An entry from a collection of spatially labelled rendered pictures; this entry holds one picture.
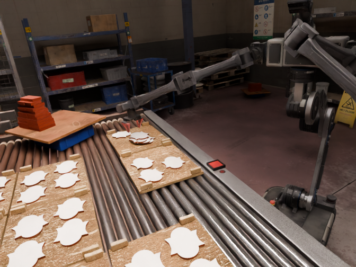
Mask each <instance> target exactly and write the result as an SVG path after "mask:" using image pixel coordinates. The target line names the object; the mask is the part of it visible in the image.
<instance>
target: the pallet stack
mask: <svg viewBox="0 0 356 267"><path fill-rule="evenodd" d="M239 50H241V49H235V48H222V49H216V50H210V51H204V52H198V53H194V63H195V67H199V68H201V69H204V68H206V67H209V66H212V65H214V64H217V63H220V62H222V61H225V60H227V59H229V58H231V57H232V53H233V52H236V51H239ZM223 54H225V55H223ZM198 56H200V57H198ZM198 62H199V63H198ZM249 72H250V67H245V68H243V71H242V70H237V68H236V67H233V68H229V69H226V70H223V71H221V72H218V73H216V74H213V75H211V76H208V77H205V78H203V79H202V80H201V81H199V82H201V83H203V85H202V87H203V88H208V89H207V91H211V90H216V89H219V88H223V87H228V86H232V85H236V84H240V83H243V82H244V79H243V78H244V77H243V74H244V73H249ZM235 75H237V76H235ZM235 80H238V83H234V84H229V82H233V81H235ZM220 84H223V86H221V87H216V88H214V86H216V85H220Z"/></svg>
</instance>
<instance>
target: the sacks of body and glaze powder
mask: <svg viewBox="0 0 356 267"><path fill-rule="evenodd" d="M195 70H201V68H199V67H195ZM164 78H165V75H164V74H162V75H157V76H156V86H157V88H160V87H162V86H164V85H165V79H164ZM141 79H142V80H143V81H145V82H144V83H143V85H145V87H144V88H143V90H144V94H146V93H149V90H148V82H147V77H142V78H141ZM149 80H150V89H151V91H153V90H155V84H154V77H150V78H149ZM201 80H202V79H201ZM201 80H199V81H201ZM199 81H198V82H197V84H196V89H197V92H196V94H199V93H203V87H202V85H203V83H201V82H199Z"/></svg>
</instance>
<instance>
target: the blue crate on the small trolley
mask: <svg viewBox="0 0 356 267"><path fill-rule="evenodd" d="M136 64H137V71H138V72H143V73H153V74H154V73H159V72H163V71H166V70H168V66H167V65H168V64H167V58H145V59H140V60H136Z"/></svg>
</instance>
